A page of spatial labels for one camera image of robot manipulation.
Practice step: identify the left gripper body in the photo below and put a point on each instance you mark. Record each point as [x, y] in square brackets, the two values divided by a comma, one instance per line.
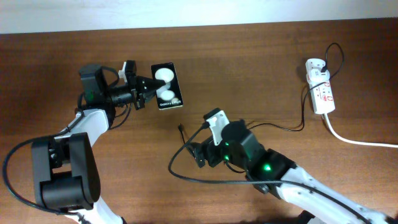
[123, 94]

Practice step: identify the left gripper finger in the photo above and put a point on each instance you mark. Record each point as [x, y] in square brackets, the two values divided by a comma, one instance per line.
[148, 85]
[142, 99]

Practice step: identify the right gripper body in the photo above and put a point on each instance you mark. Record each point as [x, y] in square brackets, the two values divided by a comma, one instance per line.
[217, 153]

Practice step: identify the black Galaxy flip phone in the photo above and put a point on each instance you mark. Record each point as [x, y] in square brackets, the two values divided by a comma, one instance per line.
[168, 96]

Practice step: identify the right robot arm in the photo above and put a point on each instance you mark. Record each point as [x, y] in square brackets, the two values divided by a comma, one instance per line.
[271, 172]

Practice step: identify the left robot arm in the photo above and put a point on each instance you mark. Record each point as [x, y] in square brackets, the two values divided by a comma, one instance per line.
[66, 179]

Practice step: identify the white USB charger adapter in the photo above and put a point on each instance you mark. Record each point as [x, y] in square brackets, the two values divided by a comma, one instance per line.
[315, 76]

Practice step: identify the white power strip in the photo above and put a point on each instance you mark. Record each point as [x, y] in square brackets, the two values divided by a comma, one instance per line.
[321, 93]

